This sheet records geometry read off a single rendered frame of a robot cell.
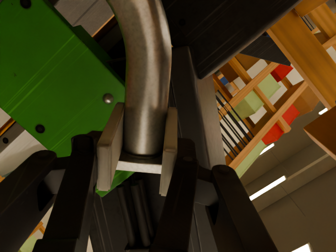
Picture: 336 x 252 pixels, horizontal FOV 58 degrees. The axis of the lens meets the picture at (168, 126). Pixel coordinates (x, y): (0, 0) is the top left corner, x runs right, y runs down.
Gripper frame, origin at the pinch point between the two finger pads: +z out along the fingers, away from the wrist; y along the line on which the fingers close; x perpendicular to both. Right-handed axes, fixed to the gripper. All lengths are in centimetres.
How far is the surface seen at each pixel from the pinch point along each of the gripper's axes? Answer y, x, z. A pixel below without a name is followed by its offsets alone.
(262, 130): 112, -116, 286
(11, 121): -21.3, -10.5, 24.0
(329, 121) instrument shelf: 41, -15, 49
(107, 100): -4.4, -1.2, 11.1
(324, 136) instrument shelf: 37, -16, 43
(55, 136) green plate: -10.0, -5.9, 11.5
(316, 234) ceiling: 295, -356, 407
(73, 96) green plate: -8.0, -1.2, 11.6
